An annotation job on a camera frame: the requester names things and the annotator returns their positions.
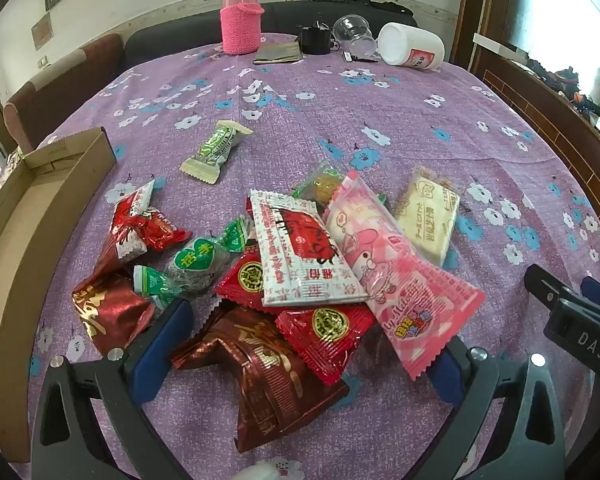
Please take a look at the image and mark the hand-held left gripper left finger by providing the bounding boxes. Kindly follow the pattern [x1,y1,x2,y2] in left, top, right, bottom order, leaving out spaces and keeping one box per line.
[30,297,196,480]

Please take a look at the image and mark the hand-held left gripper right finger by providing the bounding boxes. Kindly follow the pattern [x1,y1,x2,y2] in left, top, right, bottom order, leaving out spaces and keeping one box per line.
[405,335,568,480]

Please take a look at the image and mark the dark red foil snack packet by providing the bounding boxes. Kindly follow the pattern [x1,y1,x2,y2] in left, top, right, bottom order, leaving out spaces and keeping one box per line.
[71,267,157,356]
[170,305,351,453]

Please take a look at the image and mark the red packet yellow emblem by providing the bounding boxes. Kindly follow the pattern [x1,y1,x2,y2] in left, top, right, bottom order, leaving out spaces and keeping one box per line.
[214,242,281,316]
[276,302,381,386]

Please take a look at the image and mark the pink cartoon snack packet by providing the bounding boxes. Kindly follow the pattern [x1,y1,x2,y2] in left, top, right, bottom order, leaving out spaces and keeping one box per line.
[325,170,487,381]

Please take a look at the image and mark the cream biscuit packet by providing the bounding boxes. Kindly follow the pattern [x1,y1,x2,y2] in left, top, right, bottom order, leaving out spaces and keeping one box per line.
[394,166,462,268]

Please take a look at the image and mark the white red printed snack packet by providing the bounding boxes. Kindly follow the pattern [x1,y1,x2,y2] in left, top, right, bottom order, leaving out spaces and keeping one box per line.
[249,189,368,308]

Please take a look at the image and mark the cardboard box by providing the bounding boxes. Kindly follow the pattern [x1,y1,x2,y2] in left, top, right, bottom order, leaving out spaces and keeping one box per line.
[0,127,117,463]

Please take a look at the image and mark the green heart wrapped candy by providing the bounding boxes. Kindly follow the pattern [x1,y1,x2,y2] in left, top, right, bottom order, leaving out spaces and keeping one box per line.
[132,216,253,311]

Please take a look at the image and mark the red wrapped candy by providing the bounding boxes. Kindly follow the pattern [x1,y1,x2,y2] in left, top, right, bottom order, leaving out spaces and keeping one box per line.
[132,207,193,253]

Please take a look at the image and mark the red white small snack packet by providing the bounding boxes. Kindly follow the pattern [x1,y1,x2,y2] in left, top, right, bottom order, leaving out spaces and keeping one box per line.
[111,179,156,263]

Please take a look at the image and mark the white fluffy clothing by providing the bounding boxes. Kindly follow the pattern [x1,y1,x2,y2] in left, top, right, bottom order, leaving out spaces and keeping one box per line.
[232,460,291,480]

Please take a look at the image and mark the wooden cabinet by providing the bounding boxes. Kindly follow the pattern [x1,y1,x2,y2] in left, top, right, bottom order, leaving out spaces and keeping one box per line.
[472,32,600,221]

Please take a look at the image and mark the green white snack packet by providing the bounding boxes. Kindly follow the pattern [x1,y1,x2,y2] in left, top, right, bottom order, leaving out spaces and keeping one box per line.
[180,120,254,185]

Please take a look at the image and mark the green yellow snack packet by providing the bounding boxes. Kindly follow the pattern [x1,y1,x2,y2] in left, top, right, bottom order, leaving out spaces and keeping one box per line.
[292,160,388,208]

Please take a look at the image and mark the patterned cloth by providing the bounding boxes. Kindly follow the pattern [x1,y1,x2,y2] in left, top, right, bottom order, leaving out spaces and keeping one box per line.
[0,147,28,181]

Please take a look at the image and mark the white flat box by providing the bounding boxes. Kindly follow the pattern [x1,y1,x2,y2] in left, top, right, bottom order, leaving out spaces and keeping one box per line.
[472,34,531,59]

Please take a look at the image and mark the brown armchair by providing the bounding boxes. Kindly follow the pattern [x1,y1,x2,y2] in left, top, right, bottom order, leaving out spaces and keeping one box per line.
[4,34,126,153]

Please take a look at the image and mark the purple floral tablecloth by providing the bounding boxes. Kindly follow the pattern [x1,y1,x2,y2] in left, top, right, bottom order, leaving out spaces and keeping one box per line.
[10,30,600,480]

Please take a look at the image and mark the white plastic jar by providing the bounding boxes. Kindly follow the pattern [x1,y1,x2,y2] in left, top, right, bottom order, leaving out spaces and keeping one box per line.
[377,22,446,71]

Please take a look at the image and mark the black sofa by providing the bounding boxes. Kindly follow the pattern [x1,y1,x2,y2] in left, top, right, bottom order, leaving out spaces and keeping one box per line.
[125,0,418,68]

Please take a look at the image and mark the olive notebook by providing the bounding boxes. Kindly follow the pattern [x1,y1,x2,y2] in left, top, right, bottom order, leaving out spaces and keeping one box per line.
[252,41,303,66]

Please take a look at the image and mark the clear plastic cup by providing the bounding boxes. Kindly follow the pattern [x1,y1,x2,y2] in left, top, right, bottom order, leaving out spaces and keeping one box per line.
[332,14,379,58]

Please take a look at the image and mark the dark clothes on sofa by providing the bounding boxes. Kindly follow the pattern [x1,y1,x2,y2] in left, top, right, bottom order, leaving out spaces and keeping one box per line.
[300,0,416,16]

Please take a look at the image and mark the pink sleeved bottle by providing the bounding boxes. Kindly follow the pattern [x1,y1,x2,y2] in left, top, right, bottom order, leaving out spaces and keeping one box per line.
[221,0,266,56]

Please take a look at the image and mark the small black pouch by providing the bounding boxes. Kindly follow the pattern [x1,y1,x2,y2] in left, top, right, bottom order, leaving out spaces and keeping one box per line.
[299,24,335,55]

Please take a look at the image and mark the brown wall plaque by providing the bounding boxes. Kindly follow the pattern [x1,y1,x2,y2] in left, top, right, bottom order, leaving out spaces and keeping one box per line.
[31,15,53,51]

